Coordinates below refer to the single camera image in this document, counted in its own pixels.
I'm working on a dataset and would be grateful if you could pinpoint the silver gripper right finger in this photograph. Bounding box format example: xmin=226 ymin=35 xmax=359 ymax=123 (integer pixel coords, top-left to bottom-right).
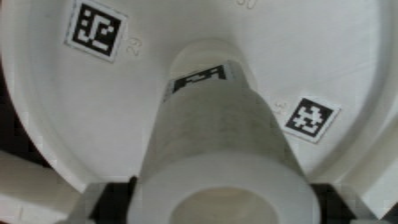
xmin=311 ymin=183 xmax=375 ymax=224

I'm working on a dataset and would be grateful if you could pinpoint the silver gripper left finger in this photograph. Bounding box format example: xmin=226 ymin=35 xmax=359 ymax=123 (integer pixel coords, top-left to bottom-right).
xmin=55 ymin=177 xmax=137 ymax=224

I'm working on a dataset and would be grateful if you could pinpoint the white table leg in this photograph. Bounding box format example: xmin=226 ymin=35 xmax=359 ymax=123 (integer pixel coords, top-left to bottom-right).
xmin=124 ymin=59 xmax=323 ymax=224

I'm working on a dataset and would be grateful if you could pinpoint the white round table top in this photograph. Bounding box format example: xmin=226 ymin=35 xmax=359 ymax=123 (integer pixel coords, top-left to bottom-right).
xmin=0 ymin=0 xmax=396 ymax=188

